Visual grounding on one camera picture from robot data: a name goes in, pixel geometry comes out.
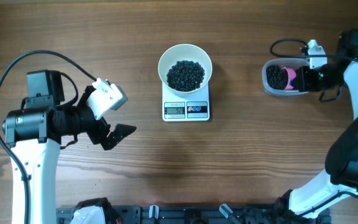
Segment pink scoop blue handle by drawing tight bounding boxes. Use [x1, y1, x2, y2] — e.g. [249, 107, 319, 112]
[282, 67, 296, 90]

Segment black beans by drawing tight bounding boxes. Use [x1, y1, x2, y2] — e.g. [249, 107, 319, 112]
[167, 60, 205, 92]

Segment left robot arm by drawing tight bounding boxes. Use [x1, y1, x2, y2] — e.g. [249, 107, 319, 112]
[2, 70, 136, 223]

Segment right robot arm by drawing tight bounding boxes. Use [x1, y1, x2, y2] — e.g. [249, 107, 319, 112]
[255, 29, 358, 223]

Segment white digital kitchen scale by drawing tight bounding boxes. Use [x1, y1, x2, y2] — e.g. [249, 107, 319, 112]
[162, 84, 211, 122]

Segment white bowl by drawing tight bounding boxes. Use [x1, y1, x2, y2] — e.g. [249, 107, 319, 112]
[158, 44, 213, 96]

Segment clear plastic container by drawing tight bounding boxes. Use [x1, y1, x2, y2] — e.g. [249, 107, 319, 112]
[262, 58, 310, 96]

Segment black left camera cable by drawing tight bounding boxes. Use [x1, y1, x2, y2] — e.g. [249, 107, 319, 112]
[0, 49, 98, 224]

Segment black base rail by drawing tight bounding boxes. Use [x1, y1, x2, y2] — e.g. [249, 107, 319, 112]
[57, 198, 332, 224]

